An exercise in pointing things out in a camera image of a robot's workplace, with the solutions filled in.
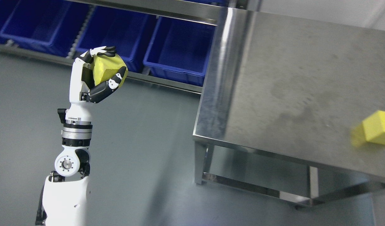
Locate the blue plastic bin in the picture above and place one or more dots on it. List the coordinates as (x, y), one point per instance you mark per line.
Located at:
(130, 32)
(179, 50)
(47, 26)

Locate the yellow foam block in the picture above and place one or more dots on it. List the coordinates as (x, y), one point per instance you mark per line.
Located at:
(104, 68)
(370, 130)

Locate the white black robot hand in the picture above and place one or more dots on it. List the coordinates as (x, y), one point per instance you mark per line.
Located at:
(83, 88)

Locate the metal shelf rack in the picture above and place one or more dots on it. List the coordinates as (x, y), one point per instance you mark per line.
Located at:
(199, 11)

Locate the stainless steel table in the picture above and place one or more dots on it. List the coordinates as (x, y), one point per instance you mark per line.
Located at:
(293, 89)

